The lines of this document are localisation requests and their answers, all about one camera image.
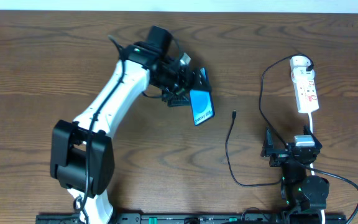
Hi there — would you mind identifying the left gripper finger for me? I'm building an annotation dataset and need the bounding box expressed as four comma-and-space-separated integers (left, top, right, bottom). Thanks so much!
192, 68, 212, 92
162, 91, 191, 107

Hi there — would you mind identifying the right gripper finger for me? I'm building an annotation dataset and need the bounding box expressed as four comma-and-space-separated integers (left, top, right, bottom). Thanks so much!
303, 125, 322, 149
260, 127, 274, 157

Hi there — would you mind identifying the black USB charging cable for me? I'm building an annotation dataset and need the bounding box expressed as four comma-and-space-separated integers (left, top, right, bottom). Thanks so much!
225, 53, 315, 188

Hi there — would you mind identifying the blue Samsung Galaxy smartphone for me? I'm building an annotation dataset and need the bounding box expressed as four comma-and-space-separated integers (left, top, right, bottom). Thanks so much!
189, 67, 216, 126

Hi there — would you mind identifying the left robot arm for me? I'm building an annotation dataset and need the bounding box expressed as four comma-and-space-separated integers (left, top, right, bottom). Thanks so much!
50, 26, 212, 223

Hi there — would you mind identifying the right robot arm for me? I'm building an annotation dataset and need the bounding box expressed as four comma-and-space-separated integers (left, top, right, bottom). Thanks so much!
261, 126, 329, 223

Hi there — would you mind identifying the white USB charger plug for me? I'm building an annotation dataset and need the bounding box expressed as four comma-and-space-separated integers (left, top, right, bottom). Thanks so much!
291, 67, 315, 83

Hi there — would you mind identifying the white power strip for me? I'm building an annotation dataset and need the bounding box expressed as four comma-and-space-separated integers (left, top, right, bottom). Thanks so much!
290, 55, 319, 114

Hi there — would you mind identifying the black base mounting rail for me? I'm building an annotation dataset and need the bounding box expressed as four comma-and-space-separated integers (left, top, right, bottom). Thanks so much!
35, 212, 347, 224

